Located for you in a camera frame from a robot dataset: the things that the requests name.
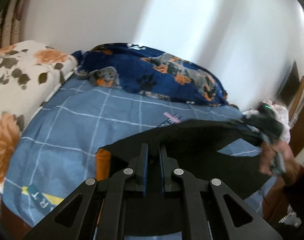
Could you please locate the black pants orange lining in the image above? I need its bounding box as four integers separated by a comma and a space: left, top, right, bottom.
95, 120, 269, 199

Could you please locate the white pink crumpled cloth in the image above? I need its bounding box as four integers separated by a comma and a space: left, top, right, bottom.
242, 100, 291, 143

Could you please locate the blue checked bed sheet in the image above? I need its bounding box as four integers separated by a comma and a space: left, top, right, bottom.
3, 76, 278, 240

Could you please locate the navy dog print blanket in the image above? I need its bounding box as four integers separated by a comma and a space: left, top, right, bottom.
72, 43, 228, 107

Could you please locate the white orange floral pillow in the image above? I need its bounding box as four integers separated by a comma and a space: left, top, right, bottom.
0, 40, 77, 193

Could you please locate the beige striped curtain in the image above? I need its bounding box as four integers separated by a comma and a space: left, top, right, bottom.
0, 0, 21, 48

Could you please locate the brown wooden bed frame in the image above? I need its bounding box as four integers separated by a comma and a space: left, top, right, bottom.
262, 177, 289, 223

